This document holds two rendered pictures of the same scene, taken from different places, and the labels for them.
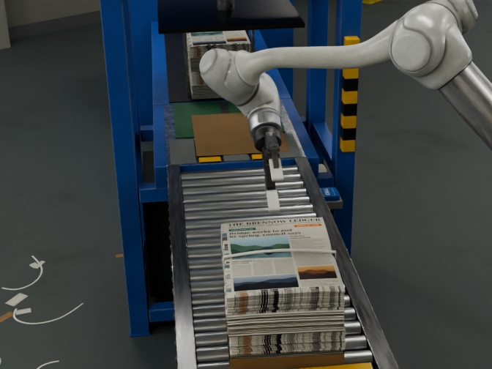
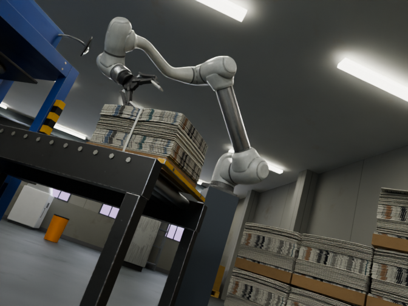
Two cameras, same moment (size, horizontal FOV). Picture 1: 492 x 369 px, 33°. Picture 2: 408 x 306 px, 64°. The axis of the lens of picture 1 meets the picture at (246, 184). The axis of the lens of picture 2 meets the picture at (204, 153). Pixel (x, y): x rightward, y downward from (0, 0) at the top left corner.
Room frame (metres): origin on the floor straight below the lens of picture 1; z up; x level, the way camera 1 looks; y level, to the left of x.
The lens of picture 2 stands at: (0.99, 0.92, 0.55)
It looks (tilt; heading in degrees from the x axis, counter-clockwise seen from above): 19 degrees up; 300
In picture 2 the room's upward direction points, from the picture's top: 19 degrees clockwise
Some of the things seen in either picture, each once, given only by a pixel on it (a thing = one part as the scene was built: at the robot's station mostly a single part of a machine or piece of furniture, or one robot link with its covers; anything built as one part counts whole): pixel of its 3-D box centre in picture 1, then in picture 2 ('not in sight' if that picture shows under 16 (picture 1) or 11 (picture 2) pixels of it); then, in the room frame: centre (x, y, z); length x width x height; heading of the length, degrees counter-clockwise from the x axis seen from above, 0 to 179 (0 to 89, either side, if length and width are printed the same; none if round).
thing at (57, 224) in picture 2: not in sight; (56, 228); (7.57, -4.97, 0.30); 0.39 x 0.38 x 0.61; 38
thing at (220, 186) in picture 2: not in sight; (218, 188); (1.85, -0.89, 1.03); 0.22 x 0.18 x 0.06; 39
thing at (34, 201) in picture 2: not in sight; (35, 200); (9.82, -5.81, 0.79); 0.80 x 0.68 x 1.58; 39
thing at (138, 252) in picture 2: not in sight; (133, 225); (6.49, -6.38, 0.99); 1.54 x 1.19 x 1.98; 131
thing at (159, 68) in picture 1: (211, 61); not in sight; (4.40, 0.18, 0.75); 1.55 x 0.65 x 0.10; 6
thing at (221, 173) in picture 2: not in sight; (228, 169); (1.82, -0.90, 1.17); 0.18 x 0.16 x 0.22; 154
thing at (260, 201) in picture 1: (247, 206); not in sight; (2.59, 0.00, 0.77); 0.47 x 0.05 x 0.05; 96
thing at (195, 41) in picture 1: (217, 59); not in sight; (3.85, 0.12, 0.93); 0.38 x 0.30 x 0.26; 6
